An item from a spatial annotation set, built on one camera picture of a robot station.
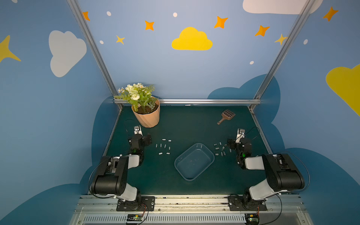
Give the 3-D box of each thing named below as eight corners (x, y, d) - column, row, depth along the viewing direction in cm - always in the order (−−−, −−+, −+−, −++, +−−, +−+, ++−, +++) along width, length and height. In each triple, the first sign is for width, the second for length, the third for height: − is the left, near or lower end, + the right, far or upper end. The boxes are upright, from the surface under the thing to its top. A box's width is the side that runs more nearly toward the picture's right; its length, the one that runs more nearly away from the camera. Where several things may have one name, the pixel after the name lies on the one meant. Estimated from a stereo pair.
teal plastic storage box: (188, 188, 82) (189, 185, 77) (171, 167, 90) (170, 163, 85) (216, 161, 93) (218, 157, 88) (198, 144, 101) (199, 139, 95)
